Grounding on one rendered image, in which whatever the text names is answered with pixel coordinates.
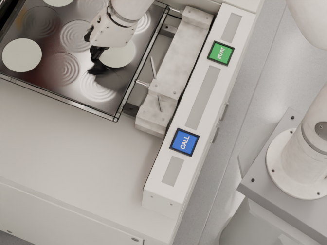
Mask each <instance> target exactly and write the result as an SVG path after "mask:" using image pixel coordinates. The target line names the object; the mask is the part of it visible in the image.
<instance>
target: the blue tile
mask: <svg viewBox="0 0 327 245"><path fill-rule="evenodd" d="M196 140H197V137H194V136H192V135H189V134H186V133H184V132H182V131H178V133H177V136H176V138H175V141H174V143H173V145H172V147H173V148H175V149H178V150H180V151H183V152H186V153H188V154H191V152H192V150H193V147H194V145H195V142H196Z"/></svg>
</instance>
